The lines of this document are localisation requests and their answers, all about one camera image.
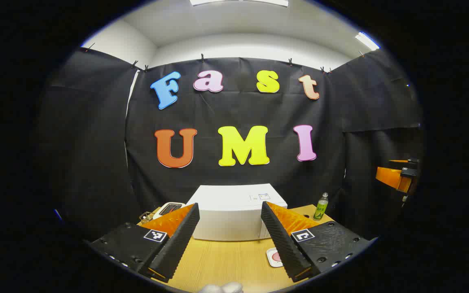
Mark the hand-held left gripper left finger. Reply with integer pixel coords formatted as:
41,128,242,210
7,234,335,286
90,203,200,283

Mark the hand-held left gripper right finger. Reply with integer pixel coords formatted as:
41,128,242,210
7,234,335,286
261,201,371,283

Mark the white square plate pink food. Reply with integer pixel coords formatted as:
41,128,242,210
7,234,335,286
266,247,286,268

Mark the white microwave oven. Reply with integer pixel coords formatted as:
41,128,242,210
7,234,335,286
186,184,288,241

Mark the white kitchen appliance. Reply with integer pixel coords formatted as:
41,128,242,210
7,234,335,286
152,202,186,220

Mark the green label drink bottle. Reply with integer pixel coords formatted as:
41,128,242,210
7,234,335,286
313,192,329,221

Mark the ceiling light panel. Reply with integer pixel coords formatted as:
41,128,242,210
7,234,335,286
355,32,380,51

